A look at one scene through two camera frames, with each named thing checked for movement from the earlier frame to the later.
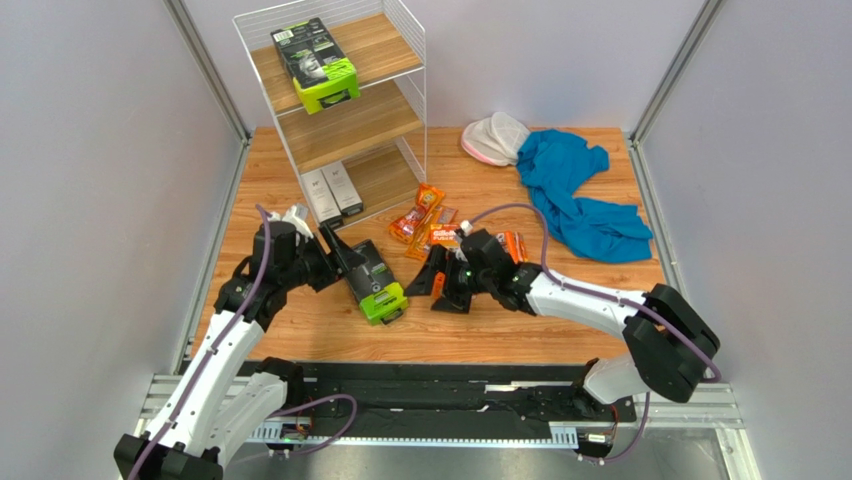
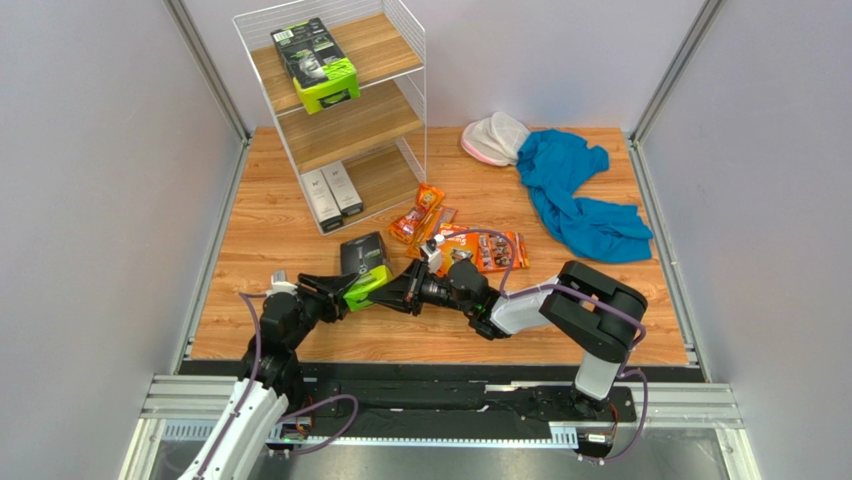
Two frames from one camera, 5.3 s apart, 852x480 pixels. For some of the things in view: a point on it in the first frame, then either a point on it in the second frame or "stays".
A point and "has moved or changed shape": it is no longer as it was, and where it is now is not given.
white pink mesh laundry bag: (495, 139) stays
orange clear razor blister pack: (421, 238) stays
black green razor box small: (379, 294) has moved or changed shape
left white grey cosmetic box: (321, 196) stays
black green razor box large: (322, 75) stays
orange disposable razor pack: (404, 227) stays
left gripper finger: (342, 259) to (331, 285)
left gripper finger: (333, 270) to (337, 310)
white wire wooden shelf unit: (383, 132) stays
